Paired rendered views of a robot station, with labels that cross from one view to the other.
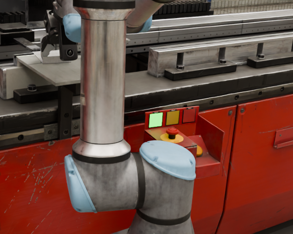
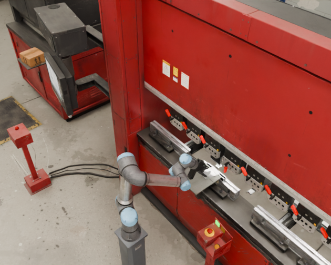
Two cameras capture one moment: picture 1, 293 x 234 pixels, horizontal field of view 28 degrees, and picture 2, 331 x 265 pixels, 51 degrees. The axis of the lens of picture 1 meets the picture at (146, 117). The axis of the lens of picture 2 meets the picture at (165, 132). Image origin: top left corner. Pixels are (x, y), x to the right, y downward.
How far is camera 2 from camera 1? 2.46 m
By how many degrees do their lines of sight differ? 73
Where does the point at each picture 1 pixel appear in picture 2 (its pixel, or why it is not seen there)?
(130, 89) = (229, 207)
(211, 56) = (280, 235)
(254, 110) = not seen: outside the picture
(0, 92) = not seen: hidden behind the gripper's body
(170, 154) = (126, 215)
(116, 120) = (121, 195)
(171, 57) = (259, 216)
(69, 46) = (190, 174)
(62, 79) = not seen: hidden behind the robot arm
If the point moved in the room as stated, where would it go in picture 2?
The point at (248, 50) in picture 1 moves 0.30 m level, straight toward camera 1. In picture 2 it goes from (304, 255) to (258, 250)
